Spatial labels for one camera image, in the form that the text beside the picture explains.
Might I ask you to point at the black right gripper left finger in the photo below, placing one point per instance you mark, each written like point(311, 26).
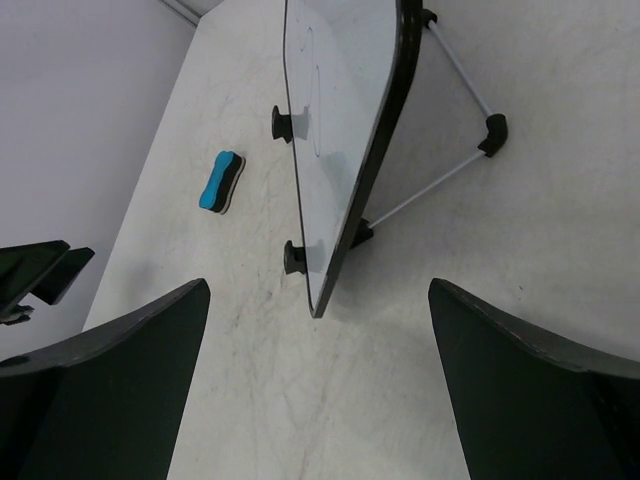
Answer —
point(108, 402)

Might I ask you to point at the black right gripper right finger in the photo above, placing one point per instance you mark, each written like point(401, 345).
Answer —
point(529, 403)

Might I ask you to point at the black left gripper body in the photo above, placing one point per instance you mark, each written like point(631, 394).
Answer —
point(45, 270)

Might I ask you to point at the blue whiteboard eraser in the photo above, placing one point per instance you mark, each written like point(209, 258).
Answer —
point(217, 194)

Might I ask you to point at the small black-framed whiteboard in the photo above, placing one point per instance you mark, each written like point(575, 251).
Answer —
point(348, 66)

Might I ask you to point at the whiteboard wire stand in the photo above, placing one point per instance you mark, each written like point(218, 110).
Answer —
point(444, 125)

